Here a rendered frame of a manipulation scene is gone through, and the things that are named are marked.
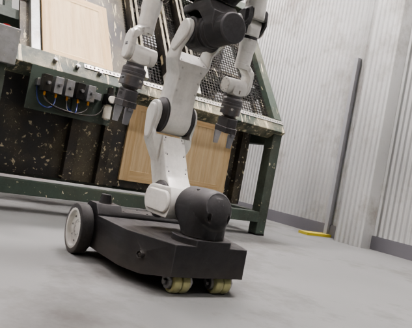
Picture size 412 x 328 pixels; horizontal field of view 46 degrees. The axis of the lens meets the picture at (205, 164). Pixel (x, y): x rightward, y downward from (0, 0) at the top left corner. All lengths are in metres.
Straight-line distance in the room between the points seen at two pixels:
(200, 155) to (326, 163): 1.79
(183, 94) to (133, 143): 1.41
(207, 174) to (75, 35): 1.38
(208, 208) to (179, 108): 0.51
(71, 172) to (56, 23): 0.91
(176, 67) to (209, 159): 1.80
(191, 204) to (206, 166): 2.02
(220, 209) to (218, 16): 0.69
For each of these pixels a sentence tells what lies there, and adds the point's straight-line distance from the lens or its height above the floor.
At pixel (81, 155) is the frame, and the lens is 3.21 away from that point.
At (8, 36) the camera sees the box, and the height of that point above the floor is 0.88.
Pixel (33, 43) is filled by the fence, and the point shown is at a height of 0.93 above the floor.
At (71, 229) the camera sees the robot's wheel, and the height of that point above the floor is 0.08.
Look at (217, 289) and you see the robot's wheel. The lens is 1.73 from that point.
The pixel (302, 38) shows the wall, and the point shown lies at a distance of 5.77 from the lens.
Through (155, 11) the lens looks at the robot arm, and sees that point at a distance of 1.85.
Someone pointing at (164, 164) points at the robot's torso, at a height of 0.41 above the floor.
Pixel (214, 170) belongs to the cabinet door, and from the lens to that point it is 3.72.
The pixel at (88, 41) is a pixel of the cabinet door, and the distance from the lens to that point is 3.18.
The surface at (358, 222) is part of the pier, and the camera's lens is 4.54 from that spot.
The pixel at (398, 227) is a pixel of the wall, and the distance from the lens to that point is 4.48.
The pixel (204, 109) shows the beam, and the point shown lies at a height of 0.82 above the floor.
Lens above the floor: 0.42
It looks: 1 degrees up
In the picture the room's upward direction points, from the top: 11 degrees clockwise
